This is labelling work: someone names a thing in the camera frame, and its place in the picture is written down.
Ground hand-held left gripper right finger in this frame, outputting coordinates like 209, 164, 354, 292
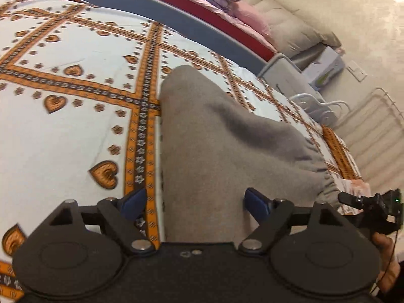
238, 188, 344, 256

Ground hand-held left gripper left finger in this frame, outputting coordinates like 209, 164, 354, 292
49, 188, 157, 256

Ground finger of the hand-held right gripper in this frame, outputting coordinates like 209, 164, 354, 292
338, 192, 368, 210

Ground grey pants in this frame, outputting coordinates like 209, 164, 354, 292
158, 65, 343, 243

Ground person's right hand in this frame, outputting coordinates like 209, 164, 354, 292
372, 232, 401, 294

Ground pink printed cloth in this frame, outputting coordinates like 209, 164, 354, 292
341, 179, 373, 217

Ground white orange patterned bedsheet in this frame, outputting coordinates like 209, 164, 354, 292
0, 0, 363, 303

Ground white cardboard box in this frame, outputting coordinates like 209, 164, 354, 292
302, 47, 345, 88

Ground beige cushion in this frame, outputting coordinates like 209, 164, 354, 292
242, 0, 342, 60

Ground pink blanket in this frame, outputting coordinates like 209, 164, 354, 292
151, 0, 275, 49

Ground dark red sheet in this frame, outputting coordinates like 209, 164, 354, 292
82, 0, 279, 62

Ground black cable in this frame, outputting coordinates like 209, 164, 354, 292
371, 216, 399, 294

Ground white wire drying rack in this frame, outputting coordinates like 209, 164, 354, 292
342, 88, 404, 193

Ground white wall socket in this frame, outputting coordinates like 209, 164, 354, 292
346, 61, 369, 83

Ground blue bed rail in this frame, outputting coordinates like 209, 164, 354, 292
54, 0, 270, 77

